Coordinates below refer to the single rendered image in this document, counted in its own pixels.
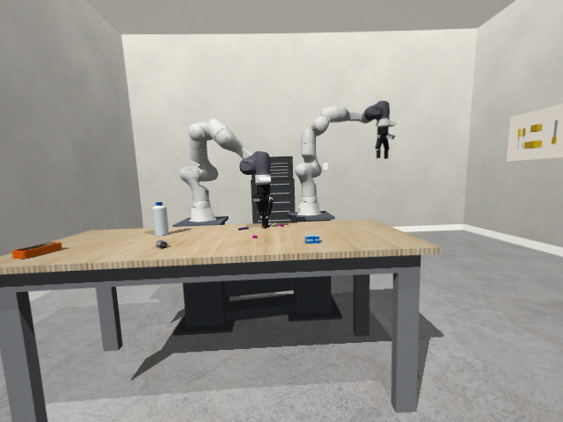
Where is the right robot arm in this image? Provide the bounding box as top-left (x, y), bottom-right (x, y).
top-left (179, 119), bottom-right (271, 222)

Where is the orange rectangular block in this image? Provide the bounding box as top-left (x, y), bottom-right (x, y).
top-left (12, 242), bottom-right (62, 259)

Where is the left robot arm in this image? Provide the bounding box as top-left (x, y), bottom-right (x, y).
top-left (295, 101), bottom-right (397, 215)

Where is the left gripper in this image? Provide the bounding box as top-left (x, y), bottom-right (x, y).
top-left (376, 127), bottom-right (389, 159)

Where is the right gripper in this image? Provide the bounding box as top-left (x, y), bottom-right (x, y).
top-left (255, 184), bottom-right (274, 228)

